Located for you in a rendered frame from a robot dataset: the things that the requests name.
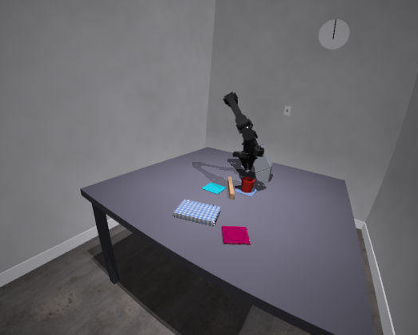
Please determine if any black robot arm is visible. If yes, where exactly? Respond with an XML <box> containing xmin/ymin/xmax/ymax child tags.
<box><xmin>224</xmin><ymin>92</ymin><xmax>264</xmax><ymax>156</ymax></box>

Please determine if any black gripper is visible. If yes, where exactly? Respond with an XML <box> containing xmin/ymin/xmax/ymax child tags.
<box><xmin>233</xmin><ymin>141</ymin><xmax>258</xmax><ymax>171</ymax></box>

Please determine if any blue and white checkered towel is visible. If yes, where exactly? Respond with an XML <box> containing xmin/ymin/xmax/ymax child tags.
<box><xmin>174</xmin><ymin>200</ymin><xmax>221</xmax><ymax>226</ymax></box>

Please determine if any magenta square coaster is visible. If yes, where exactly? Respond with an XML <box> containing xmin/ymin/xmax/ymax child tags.
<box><xmin>222</xmin><ymin>226</ymin><xmax>251</xmax><ymax>245</ymax></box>

